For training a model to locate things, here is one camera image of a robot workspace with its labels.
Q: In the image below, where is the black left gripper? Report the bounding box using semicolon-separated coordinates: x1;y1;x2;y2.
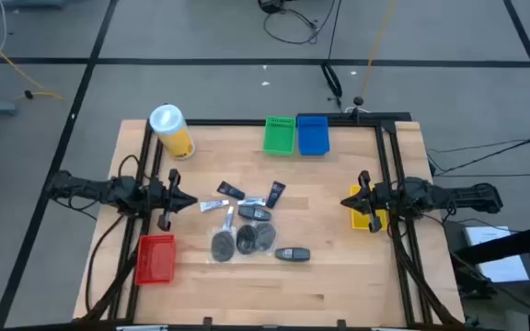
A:
148;168;199;233

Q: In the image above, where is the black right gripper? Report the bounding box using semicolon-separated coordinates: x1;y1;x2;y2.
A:
340;170;393;234

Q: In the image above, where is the black travel tube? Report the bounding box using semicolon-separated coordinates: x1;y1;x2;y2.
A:
215;180;247;201
265;180;287;210

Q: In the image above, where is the black brush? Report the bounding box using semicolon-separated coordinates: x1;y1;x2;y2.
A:
254;220;279;253
235;223;260;257
207;227;238;265

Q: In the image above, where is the grey travel deodorant bottle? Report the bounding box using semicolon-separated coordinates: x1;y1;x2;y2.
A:
274;246;312;263
237;205;272;223

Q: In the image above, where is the yellow plastic basket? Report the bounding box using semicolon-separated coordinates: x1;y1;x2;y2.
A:
350;184;388;231

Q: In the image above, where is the yellow canister with white lid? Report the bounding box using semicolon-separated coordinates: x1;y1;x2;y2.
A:
148;103;197;161

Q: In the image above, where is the red plastic basket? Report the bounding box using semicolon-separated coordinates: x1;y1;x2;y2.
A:
134;234;177;287

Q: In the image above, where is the blue plastic basket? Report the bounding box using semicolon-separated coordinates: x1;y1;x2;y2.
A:
296;115;331;157

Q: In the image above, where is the green plastic basket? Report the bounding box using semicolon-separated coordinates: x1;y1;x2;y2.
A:
262;115;297;156

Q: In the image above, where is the black metal beam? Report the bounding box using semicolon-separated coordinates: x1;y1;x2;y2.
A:
453;220;530;266

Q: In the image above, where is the white paper stack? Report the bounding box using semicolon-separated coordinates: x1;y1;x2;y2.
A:
463;224;530;284

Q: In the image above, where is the black floor device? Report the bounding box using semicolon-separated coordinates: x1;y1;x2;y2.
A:
258;0;287;14

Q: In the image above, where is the black arm cable harness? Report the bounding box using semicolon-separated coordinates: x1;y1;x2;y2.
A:
386;215;464;325
84;213;128;318

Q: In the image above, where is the black aluminium table frame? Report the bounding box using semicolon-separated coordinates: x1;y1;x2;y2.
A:
80;111;467;328

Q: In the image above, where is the black strap bundle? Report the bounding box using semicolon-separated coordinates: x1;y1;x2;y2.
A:
320;62;343;98

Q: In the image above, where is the thin black floor cable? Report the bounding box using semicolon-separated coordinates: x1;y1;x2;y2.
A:
425;132;530;178

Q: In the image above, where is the yellow floor cable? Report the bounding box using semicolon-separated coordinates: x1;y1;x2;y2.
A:
360;0;398;100
0;25;66;137

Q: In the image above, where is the black looped floor cable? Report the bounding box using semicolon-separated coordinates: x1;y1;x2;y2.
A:
262;0;338;46

